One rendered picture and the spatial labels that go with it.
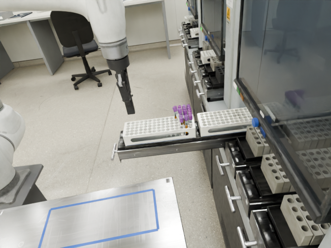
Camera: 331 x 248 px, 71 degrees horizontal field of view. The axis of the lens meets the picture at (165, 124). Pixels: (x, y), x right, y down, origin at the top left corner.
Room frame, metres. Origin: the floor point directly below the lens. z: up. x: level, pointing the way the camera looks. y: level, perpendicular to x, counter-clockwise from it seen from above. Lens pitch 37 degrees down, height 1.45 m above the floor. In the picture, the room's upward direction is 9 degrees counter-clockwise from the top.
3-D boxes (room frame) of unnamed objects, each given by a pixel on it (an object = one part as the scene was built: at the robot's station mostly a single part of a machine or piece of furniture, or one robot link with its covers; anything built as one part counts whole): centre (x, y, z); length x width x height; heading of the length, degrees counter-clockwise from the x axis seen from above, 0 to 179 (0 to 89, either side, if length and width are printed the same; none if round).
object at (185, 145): (0.77, -0.11, 0.78); 0.73 x 0.14 x 0.09; 87
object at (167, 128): (0.78, 0.03, 0.83); 0.30 x 0.10 x 0.06; 87
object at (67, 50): (3.28, 0.97, 0.52); 0.64 x 0.60 x 1.05; 17
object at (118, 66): (0.78, 0.13, 1.13); 0.08 x 0.07 x 0.09; 177
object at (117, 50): (0.78, 0.13, 1.21); 0.09 x 0.09 x 0.06
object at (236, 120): (0.76, -0.29, 0.83); 0.30 x 0.10 x 0.06; 87
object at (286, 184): (0.46, -0.32, 0.85); 0.12 x 0.02 x 0.06; 176
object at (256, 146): (0.61, -0.31, 0.85); 0.12 x 0.02 x 0.06; 178
